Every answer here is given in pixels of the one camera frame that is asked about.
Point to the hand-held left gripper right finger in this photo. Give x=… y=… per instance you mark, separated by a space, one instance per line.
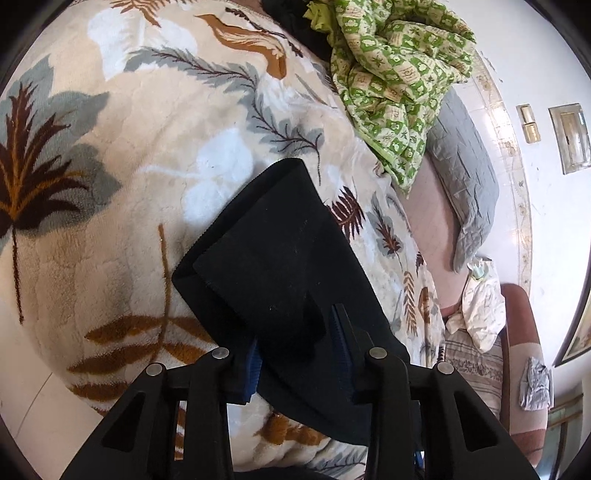
x=341 y=353

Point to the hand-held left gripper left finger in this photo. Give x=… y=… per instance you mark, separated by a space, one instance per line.
x=251 y=371

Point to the black pants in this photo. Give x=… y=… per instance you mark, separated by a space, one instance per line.
x=277 y=258

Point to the striped pillow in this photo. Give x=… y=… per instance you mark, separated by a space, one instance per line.
x=471 y=369

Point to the pink bed sheet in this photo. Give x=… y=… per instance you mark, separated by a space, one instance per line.
x=434 y=240

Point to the cream printed cloth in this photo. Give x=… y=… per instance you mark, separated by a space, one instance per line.
x=480 y=304

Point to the grey crumpled cloth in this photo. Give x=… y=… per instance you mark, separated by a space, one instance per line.
x=535 y=383

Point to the grey quilted pillow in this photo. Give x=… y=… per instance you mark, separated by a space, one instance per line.
x=466 y=175

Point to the leaf print plush blanket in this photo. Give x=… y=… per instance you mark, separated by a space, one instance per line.
x=138 y=161

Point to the green patterned quilt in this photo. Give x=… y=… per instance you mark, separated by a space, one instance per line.
x=397 y=69

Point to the dark cloth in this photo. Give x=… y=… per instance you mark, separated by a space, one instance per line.
x=295 y=23

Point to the framed wall picture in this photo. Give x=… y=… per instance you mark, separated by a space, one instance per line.
x=579 y=332

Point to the gold wall switch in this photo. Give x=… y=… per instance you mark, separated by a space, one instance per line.
x=528 y=124

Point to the metal wall plate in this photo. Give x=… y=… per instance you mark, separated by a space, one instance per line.
x=570 y=138

